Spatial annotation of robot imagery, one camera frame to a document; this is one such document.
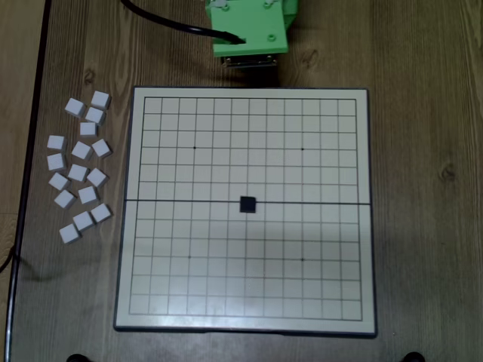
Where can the white grid go board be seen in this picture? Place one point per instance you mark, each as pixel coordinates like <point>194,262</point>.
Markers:
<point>245,256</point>

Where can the black stand foot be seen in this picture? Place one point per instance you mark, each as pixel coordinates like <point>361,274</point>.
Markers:
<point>75,358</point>
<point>413,357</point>

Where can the black cube stone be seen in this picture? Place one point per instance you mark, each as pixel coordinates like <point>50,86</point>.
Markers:
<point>247,204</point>

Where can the white cube stone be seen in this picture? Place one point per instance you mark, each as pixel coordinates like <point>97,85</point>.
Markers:
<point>102,148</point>
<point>101,213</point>
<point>100,99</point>
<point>95,115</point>
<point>82,150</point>
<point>97,177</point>
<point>74,107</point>
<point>56,142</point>
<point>83,220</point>
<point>57,161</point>
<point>65,198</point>
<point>77,172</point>
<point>59,181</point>
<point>88,129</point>
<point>70,233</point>
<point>87,194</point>

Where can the black edge strip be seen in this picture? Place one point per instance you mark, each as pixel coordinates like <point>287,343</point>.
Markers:
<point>28,169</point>

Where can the green camera mount plate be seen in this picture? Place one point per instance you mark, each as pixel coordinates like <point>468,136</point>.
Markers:
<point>249,22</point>

